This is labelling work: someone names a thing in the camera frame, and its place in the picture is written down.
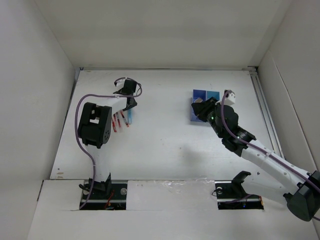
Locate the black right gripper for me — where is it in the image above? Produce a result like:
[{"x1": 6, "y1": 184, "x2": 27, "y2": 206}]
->
[{"x1": 191, "y1": 96, "x2": 225, "y2": 139}]

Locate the pink eraser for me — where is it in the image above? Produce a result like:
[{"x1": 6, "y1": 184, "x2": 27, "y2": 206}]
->
[{"x1": 194, "y1": 97, "x2": 203, "y2": 103}]

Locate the light blue correction tape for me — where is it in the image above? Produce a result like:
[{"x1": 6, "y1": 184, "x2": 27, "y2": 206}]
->
[{"x1": 127, "y1": 109, "x2": 133, "y2": 125}]

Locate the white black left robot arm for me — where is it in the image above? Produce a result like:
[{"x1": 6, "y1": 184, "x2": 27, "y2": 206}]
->
[{"x1": 74, "y1": 77, "x2": 142, "y2": 199}]

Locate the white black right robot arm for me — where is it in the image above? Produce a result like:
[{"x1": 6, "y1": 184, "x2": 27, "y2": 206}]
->
[{"x1": 191, "y1": 97, "x2": 320, "y2": 222}]

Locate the purple blue storage bin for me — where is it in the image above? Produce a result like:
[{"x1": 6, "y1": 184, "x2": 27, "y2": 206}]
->
[{"x1": 190, "y1": 89, "x2": 206, "y2": 122}]

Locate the light blue storage bin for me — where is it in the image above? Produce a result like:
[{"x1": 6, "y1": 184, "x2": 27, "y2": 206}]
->
[{"x1": 206, "y1": 90, "x2": 220, "y2": 101}]

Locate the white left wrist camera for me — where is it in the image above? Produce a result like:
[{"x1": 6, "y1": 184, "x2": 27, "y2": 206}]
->
[{"x1": 114, "y1": 77, "x2": 127, "y2": 87}]

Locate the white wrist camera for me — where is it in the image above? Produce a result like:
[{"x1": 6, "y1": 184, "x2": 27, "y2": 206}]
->
[
  {"x1": 220, "y1": 89, "x2": 236, "y2": 106},
  {"x1": 114, "y1": 77, "x2": 127, "y2": 87}
]

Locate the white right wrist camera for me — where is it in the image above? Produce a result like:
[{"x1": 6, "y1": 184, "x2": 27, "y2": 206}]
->
[{"x1": 220, "y1": 89, "x2": 236, "y2": 106}]

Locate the aluminium rail right edge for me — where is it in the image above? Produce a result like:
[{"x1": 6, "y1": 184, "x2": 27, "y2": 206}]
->
[{"x1": 247, "y1": 67, "x2": 285, "y2": 158}]

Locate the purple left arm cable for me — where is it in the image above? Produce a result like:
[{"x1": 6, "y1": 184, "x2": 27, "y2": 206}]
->
[{"x1": 74, "y1": 77, "x2": 143, "y2": 210}]

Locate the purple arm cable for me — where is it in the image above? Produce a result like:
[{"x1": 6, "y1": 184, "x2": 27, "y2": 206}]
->
[
  {"x1": 219, "y1": 90, "x2": 320, "y2": 221},
  {"x1": 74, "y1": 77, "x2": 143, "y2": 210}
]

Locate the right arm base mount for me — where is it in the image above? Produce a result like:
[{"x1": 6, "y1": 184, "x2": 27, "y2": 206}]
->
[{"x1": 211, "y1": 171, "x2": 264, "y2": 210}]

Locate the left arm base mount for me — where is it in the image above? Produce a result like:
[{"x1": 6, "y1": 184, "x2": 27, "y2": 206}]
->
[{"x1": 79, "y1": 174, "x2": 128, "y2": 211}]

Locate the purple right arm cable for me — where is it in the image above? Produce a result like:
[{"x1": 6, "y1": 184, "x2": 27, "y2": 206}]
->
[{"x1": 219, "y1": 90, "x2": 320, "y2": 221}]

